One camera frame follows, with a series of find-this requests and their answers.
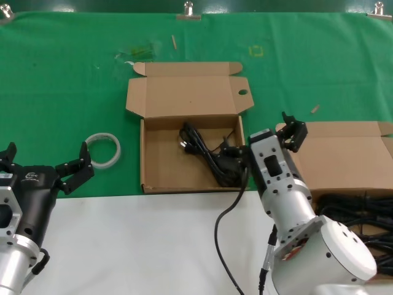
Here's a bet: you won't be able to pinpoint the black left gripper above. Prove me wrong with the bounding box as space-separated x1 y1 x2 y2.
0 141 95 244

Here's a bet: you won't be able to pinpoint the grey plug right arm cable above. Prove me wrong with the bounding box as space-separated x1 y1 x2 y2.
257 223 278 295

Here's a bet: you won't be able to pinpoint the black power cable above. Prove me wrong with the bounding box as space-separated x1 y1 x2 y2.
179 122 246 187

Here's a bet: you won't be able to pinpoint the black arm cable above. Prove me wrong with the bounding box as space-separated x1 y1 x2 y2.
30 247 50 277
214 165 250 295

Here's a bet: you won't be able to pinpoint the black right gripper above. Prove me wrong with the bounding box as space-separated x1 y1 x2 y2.
221 111 309 198

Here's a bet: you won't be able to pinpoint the clear tape roll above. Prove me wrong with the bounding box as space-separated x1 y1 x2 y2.
84 132 122 170

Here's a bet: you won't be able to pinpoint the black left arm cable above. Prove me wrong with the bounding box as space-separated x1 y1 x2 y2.
30 247 50 277

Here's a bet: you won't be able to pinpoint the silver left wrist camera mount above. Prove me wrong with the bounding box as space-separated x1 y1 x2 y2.
0 183 24 246

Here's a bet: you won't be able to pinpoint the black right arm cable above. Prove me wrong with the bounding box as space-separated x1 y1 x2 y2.
214 165 250 295

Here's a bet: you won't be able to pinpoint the cardboard box with round hole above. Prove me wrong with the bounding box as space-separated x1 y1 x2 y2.
125 61 255 194

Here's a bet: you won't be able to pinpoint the tangled black power cables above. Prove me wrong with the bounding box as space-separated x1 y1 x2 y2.
313 192 393 276

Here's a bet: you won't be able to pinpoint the plain open cardboard box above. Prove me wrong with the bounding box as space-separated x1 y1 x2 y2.
274 120 393 285

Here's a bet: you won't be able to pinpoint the silver binder clip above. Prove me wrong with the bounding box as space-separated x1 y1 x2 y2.
176 1 202 22
367 1 393 22
0 6 16 25

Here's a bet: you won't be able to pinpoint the clear plastic wrapper scrap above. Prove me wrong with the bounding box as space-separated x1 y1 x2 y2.
114 41 162 65

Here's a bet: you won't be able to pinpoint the green table cloth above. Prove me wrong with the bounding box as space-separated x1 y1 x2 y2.
0 11 393 199

